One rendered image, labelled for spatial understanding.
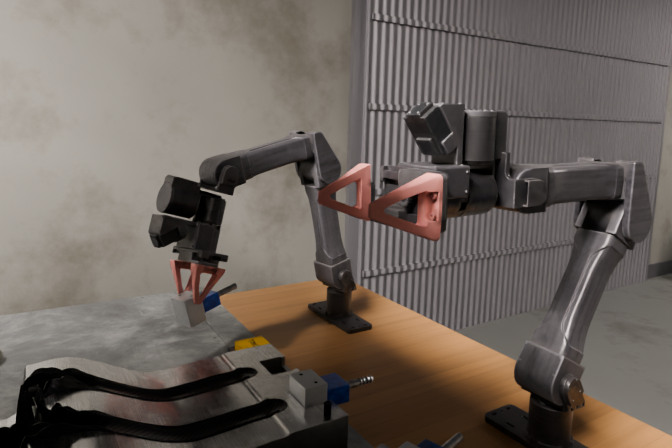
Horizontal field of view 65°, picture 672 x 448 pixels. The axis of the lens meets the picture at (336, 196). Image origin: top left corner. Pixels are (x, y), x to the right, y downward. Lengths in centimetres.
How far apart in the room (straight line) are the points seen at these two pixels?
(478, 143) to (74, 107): 190
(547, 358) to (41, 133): 196
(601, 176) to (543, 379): 30
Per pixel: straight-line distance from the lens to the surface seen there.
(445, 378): 109
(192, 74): 242
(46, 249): 237
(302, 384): 78
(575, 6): 408
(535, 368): 86
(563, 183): 77
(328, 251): 124
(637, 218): 90
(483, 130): 63
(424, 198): 53
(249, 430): 75
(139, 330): 131
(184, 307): 104
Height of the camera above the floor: 128
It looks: 8 degrees down
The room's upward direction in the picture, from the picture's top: 2 degrees clockwise
